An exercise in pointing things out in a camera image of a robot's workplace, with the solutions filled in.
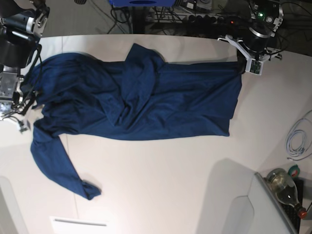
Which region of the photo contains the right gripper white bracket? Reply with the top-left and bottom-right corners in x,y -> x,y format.
0,92 -> 31,133

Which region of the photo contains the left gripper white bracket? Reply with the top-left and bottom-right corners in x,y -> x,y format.
217,26 -> 282,75

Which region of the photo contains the dark blue t-shirt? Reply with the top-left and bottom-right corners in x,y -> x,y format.
27,44 -> 242,200

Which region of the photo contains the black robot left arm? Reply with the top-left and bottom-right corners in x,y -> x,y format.
217,0 -> 284,76

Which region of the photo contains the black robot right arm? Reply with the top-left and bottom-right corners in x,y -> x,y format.
0,0 -> 50,133

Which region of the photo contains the black power strip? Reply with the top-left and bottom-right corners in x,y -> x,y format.
186,14 -> 240,26

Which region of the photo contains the green tape roll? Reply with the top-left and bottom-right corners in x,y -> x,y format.
288,164 -> 300,178

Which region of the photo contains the clear glass bottle red cap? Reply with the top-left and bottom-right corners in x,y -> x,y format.
266,168 -> 307,219

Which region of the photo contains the blue plastic crate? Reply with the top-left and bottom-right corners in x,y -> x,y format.
109,0 -> 175,7

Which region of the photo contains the light blue coiled cable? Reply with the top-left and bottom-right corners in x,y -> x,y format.
285,116 -> 312,161

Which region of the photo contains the black table leg post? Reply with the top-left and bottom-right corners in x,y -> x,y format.
132,7 -> 148,34

